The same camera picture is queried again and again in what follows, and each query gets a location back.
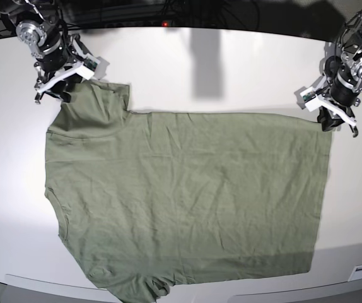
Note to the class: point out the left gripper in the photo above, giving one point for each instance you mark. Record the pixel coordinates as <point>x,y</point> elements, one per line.
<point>334,99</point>

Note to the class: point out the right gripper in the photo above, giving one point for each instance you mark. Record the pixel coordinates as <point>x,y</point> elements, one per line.
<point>62,69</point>

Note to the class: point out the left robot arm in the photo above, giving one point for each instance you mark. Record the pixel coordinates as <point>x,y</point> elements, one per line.
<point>347,52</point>

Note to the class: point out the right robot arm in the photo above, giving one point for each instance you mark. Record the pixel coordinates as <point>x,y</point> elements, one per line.
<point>38,24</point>

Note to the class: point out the green T-shirt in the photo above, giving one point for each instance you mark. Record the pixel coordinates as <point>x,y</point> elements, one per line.
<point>147,201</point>

